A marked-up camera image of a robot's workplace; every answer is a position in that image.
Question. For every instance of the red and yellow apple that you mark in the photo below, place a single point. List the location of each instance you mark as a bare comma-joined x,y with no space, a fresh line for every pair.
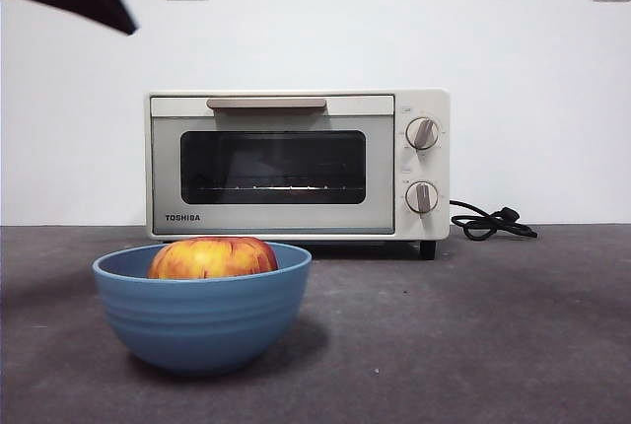
212,259

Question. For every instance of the blue ribbed bowl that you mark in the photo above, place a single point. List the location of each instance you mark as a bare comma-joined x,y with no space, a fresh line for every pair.
202,325

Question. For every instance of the cream and beige oven knob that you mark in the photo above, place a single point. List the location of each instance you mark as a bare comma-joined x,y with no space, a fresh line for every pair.
422,196
423,133

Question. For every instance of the cream Toshiba toaster oven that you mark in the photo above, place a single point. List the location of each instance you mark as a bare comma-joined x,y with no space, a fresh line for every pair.
429,229

